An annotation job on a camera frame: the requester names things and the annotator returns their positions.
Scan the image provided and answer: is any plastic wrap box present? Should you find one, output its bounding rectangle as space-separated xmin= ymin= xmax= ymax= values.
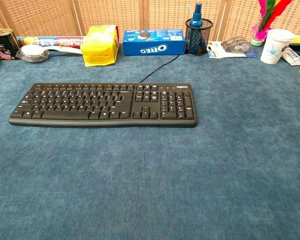
xmin=16 ymin=36 xmax=87 ymax=47

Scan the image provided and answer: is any black mesh pen holder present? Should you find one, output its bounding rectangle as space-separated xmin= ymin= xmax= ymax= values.
xmin=184 ymin=17 xmax=213 ymax=57

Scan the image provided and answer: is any yellow tissue pack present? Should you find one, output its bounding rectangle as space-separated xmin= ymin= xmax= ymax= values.
xmin=80 ymin=24 xmax=120 ymax=68

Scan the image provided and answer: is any white paper cup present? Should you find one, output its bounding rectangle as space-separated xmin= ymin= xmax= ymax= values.
xmin=260 ymin=28 xmax=295 ymax=65

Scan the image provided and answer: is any blue Oreo cookie box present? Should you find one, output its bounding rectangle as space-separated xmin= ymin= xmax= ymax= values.
xmin=122 ymin=29 xmax=186 ymax=57

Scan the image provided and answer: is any colourful feather shuttlecock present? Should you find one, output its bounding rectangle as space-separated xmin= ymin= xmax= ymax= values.
xmin=250 ymin=0 xmax=293 ymax=48

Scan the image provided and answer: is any blue spray bottle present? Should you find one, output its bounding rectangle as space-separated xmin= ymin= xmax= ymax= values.
xmin=191 ymin=2 xmax=204 ymax=30

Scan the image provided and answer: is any blue table cloth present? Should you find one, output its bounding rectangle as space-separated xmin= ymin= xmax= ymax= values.
xmin=0 ymin=43 xmax=300 ymax=240

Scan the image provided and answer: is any white toothpaste tube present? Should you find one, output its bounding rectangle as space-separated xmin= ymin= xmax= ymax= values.
xmin=280 ymin=46 xmax=300 ymax=67

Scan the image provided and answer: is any black wired computer keyboard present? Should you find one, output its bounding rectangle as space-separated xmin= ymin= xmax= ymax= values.
xmin=8 ymin=82 xmax=198 ymax=129

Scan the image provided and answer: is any black keyboard cable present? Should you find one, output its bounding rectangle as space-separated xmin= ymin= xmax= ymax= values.
xmin=140 ymin=53 xmax=180 ymax=84

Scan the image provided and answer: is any luncheon meat tin can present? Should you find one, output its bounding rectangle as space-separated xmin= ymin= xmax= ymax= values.
xmin=0 ymin=28 xmax=22 ymax=61

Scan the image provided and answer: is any correction tape blister pack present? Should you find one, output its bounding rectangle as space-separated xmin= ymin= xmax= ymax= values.
xmin=206 ymin=36 xmax=257 ymax=59

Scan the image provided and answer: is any wooden lattice folding screen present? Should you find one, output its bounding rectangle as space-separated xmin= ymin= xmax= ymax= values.
xmin=0 ymin=0 xmax=300 ymax=43

